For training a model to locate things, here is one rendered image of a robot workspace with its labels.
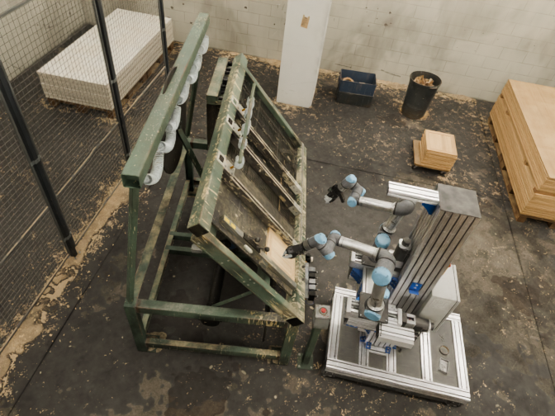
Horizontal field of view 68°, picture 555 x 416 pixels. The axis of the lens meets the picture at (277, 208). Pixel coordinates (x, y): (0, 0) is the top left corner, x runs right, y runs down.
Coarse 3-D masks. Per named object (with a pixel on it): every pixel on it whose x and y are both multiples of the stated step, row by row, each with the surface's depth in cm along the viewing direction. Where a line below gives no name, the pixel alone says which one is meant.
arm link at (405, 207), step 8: (352, 192) 319; (352, 200) 311; (360, 200) 312; (368, 200) 310; (376, 200) 309; (376, 208) 308; (384, 208) 305; (392, 208) 302; (400, 208) 300; (408, 208) 300
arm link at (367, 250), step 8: (336, 232) 284; (336, 240) 280; (344, 240) 278; (352, 240) 278; (352, 248) 276; (360, 248) 274; (368, 248) 272; (376, 248) 272; (368, 256) 273; (376, 256) 269; (384, 256) 265; (392, 256) 266
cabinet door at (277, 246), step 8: (272, 232) 334; (272, 240) 329; (280, 240) 341; (272, 248) 325; (280, 248) 337; (272, 256) 320; (280, 256) 332; (280, 264) 327; (288, 264) 340; (288, 272) 334
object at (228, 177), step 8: (224, 160) 290; (224, 168) 292; (232, 168) 296; (224, 176) 296; (232, 176) 293; (232, 184) 302; (240, 184) 307; (240, 192) 307; (248, 192) 312; (248, 200) 313; (256, 200) 319; (256, 208) 319; (264, 208) 326; (264, 216) 325; (272, 216) 332; (264, 224) 331; (272, 224) 331; (280, 232) 337; (288, 240) 345
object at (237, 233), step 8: (224, 216) 278; (224, 224) 279; (232, 232) 285; (240, 232) 289; (240, 240) 291; (256, 256) 303; (264, 256) 306; (272, 264) 311; (280, 272) 317; (288, 280) 325
